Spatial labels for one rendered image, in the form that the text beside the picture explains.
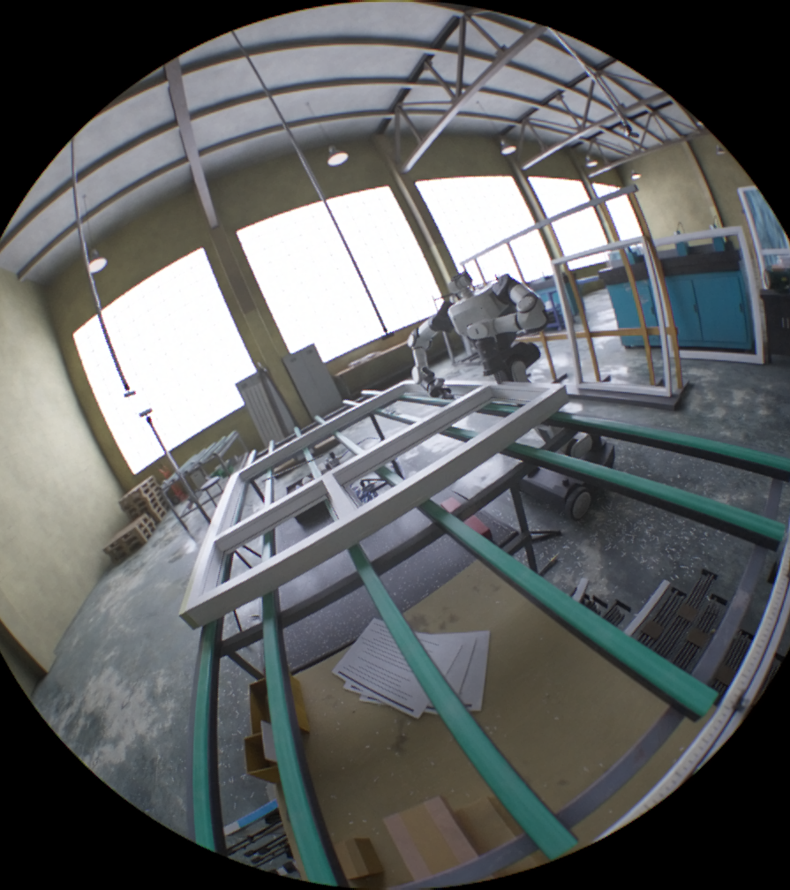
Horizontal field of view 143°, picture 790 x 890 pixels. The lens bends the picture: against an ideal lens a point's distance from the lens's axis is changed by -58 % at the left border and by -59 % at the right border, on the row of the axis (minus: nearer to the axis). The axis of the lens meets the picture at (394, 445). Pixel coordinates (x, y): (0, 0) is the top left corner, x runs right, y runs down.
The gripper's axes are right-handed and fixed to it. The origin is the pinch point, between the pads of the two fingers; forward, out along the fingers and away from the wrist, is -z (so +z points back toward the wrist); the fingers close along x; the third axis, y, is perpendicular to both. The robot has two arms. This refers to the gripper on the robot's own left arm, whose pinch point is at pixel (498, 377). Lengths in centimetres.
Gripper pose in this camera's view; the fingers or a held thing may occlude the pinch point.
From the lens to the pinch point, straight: 144.6
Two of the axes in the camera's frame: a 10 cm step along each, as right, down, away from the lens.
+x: 8.4, -4.8, 2.4
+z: -4.0, -8.6, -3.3
